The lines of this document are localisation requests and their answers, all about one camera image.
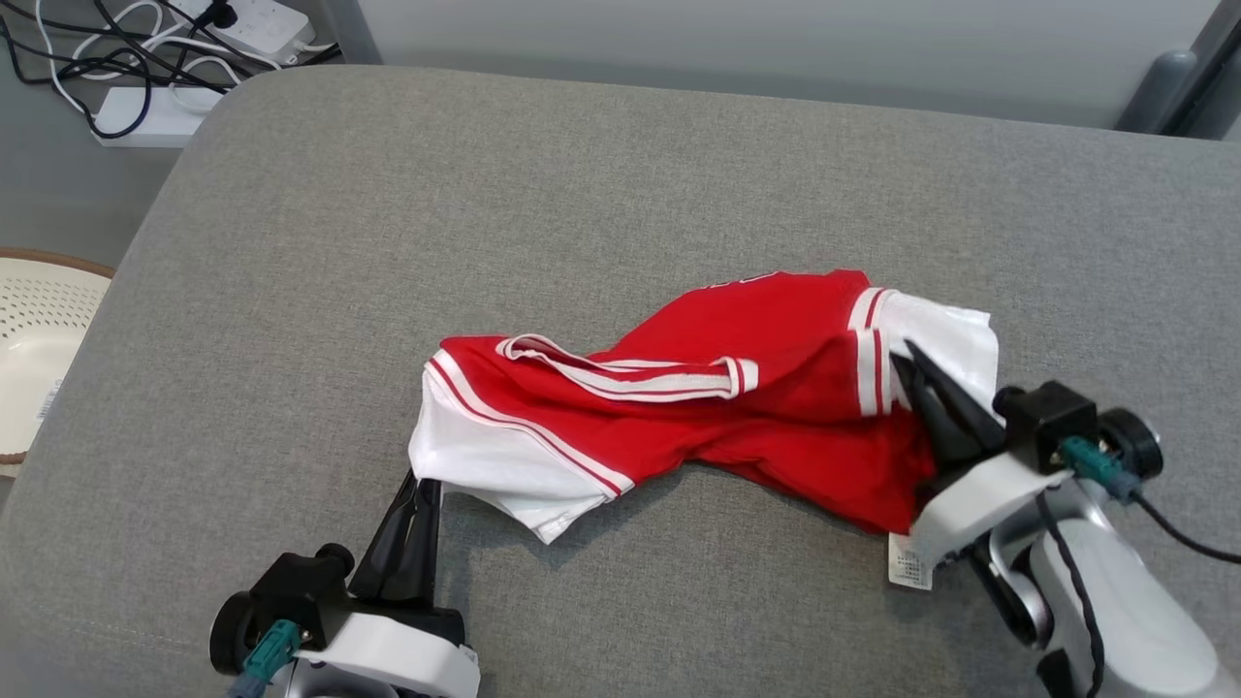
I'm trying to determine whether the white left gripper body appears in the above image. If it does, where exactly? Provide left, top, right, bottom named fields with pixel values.
left=208, top=591, right=481, bottom=698

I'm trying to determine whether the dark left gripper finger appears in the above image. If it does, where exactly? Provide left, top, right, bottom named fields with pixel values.
left=349, top=477, right=425, bottom=602
left=402, top=477, right=443, bottom=608

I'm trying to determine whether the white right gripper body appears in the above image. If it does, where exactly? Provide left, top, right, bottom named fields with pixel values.
left=908, top=407, right=1164, bottom=570

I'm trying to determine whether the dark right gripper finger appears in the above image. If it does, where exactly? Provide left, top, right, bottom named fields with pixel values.
left=907, top=341, right=1006, bottom=464
left=889, top=356, right=971, bottom=476

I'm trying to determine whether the red and white jersey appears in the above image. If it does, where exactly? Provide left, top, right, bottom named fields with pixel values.
left=407, top=270, right=1000, bottom=592

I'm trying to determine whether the cream perforated laundry basket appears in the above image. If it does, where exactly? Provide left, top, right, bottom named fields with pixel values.
left=0, top=248, right=115, bottom=466

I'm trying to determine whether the white partition panel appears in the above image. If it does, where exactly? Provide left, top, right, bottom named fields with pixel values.
left=359, top=0, right=1225, bottom=129

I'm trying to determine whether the white power box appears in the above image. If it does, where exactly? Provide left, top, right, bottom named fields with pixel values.
left=92, top=85, right=226, bottom=148

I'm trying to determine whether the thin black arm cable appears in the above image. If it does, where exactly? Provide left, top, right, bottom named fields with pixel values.
left=1035, top=490, right=1106, bottom=698

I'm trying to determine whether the black cable teal connector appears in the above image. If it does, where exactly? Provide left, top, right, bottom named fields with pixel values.
left=226, top=620, right=302, bottom=698
left=1059, top=436, right=1241, bottom=565

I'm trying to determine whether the grey partition post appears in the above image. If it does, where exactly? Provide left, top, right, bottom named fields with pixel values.
left=1115, top=0, right=1241, bottom=135
left=315, top=0, right=384, bottom=66
left=1188, top=39, right=1241, bottom=142

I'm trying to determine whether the white power cable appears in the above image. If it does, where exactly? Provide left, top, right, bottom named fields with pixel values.
left=34, top=0, right=335, bottom=115

